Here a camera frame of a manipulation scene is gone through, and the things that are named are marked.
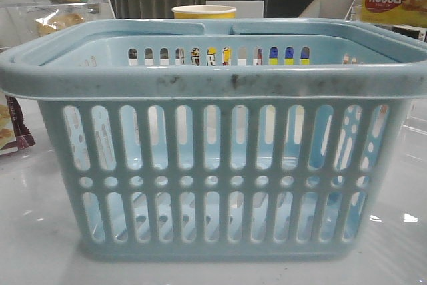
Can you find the packaged bread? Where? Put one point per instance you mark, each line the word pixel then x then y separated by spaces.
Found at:
pixel 55 22

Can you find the light blue plastic basket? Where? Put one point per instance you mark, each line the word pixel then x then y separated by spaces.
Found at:
pixel 239 139

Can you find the yellow popcorn paper cup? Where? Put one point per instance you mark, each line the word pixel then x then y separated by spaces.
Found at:
pixel 204 12

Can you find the white chair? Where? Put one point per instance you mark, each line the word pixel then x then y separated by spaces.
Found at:
pixel 331 9

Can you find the maroon snack bag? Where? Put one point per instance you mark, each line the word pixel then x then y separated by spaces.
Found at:
pixel 15 135

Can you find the clear acrylic display stand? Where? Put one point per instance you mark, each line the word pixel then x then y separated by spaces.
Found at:
pixel 18 17

